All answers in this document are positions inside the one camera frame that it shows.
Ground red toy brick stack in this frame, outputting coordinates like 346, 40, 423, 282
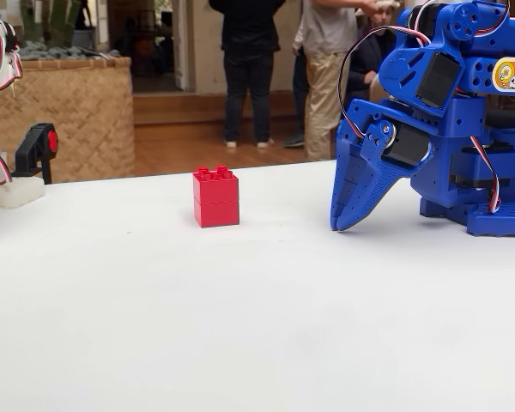
192, 165, 241, 228

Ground person in beige trousers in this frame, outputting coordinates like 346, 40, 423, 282
292, 0, 403, 162

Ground person in black clothes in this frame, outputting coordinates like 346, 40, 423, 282
209, 0, 287, 149

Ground black clamp with red knob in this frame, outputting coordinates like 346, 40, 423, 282
11, 122, 60, 185

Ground grey pebbles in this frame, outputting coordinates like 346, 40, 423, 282
16, 40, 122, 61

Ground red white black arm cable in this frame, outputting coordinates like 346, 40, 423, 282
407, 0, 512, 44

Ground seated person in dark jacket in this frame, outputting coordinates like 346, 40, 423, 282
346, 8, 399, 105

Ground red white black base cable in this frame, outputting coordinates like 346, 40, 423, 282
470, 135, 502, 214

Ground green plants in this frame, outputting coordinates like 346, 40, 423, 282
19, 0, 96, 48

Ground red white black gripper cable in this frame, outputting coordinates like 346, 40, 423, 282
337, 24, 433, 139

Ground woven wicker planter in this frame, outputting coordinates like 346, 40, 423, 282
0, 55, 136, 184

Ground person in dark jeans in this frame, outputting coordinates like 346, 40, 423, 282
282, 45, 311, 149

